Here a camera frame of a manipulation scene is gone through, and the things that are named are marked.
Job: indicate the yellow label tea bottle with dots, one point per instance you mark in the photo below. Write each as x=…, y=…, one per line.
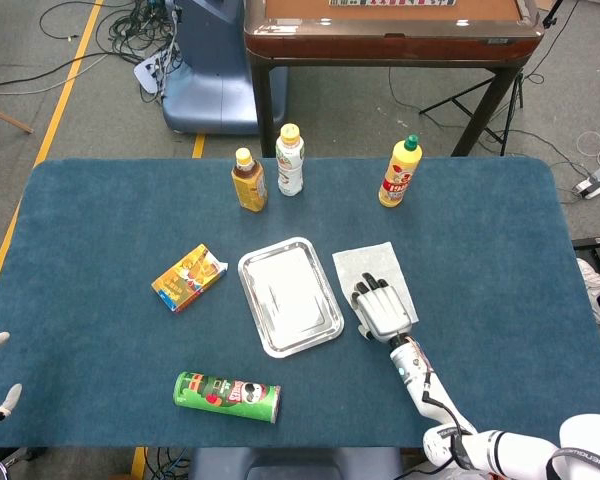
x=250, y=190

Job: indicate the brown mahjong table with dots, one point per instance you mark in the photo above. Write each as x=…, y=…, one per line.
x=380, y=45

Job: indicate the wooden pole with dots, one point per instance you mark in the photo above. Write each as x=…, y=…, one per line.
x=10, y=121

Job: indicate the green Pringles can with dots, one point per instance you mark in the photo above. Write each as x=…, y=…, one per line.
x=220, y=395

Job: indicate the black tripod stand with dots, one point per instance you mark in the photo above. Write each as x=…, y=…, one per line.
x=547, y=20

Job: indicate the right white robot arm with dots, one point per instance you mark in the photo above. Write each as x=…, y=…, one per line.
x=510, y=450

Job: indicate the white socket panel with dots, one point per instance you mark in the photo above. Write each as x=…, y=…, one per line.
x=147, y=75

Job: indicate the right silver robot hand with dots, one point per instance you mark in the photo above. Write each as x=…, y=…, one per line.
x=382, y=310

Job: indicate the yellow detergent bottle green cap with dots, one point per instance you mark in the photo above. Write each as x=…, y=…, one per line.
x=399, y=180

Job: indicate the orange snack box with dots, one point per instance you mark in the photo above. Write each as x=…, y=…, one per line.
x=187, y=280

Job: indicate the stainless steel tray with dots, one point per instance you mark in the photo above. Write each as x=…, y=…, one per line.
x=290, y=300

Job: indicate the white power strip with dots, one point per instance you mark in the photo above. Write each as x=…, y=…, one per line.
x=597, y=182

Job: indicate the blue table cloth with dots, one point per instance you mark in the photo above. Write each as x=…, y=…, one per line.
x=105, y=225

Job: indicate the grey robot body base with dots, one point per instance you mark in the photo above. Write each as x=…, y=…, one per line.
x=290, y=462

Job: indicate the white label drink bottle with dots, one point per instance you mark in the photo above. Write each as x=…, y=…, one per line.
x=290, y=170

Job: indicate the white shoe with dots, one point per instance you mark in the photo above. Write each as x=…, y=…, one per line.
x=587, y=280

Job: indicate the blue grey machine base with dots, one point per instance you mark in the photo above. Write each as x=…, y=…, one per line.
x=215, y=75

